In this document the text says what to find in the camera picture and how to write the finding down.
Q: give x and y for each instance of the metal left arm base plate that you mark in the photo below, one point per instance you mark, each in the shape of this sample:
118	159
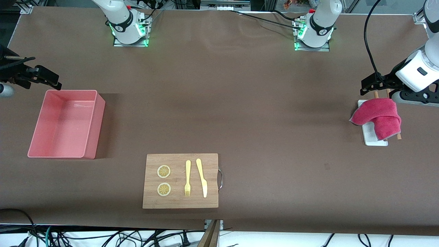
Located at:
325	49

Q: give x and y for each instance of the brown table cover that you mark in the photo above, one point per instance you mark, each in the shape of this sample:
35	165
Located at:
274	137

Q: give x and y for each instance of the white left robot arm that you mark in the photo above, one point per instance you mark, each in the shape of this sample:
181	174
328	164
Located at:
322	17

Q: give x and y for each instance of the small metal bracket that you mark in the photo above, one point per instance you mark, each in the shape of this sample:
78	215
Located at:
206	224

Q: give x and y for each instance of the yellow plastic fork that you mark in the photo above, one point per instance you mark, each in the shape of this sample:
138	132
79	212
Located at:
188	168

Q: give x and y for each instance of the white rectangular rack tray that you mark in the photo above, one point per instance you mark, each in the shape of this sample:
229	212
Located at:
372	137

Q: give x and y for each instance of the grey background device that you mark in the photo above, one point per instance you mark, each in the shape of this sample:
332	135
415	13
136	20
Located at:
223	5

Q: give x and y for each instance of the wooden cutting board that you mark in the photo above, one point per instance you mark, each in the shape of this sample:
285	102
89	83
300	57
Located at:
175	161

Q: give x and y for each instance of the black power plug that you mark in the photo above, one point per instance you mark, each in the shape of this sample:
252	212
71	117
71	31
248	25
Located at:
186	240

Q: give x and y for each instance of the aluminium frame profile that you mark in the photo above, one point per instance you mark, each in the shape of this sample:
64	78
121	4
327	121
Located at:
25	8
419	17

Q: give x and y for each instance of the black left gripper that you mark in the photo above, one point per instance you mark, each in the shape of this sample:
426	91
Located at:
387	80

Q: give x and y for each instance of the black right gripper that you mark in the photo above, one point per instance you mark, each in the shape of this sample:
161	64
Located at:
13	74

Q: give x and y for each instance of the pink plastic bin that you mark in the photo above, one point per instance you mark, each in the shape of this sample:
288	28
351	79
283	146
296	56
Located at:
58	130

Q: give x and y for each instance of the wooden plank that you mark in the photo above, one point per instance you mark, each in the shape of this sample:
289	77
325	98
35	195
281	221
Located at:
211	236

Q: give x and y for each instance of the red and grey cloth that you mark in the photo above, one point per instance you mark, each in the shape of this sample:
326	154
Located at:
377	113

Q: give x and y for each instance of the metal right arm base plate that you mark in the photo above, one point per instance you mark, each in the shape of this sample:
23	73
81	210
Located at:
118	44

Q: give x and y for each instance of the yellow plastic knife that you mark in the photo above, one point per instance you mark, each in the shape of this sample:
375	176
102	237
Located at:
204	187

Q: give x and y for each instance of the colourful background item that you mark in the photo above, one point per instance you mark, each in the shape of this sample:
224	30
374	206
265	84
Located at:
289	4

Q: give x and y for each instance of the lemon slice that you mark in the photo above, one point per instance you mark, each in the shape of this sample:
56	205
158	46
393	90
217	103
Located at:
164	189
164	171

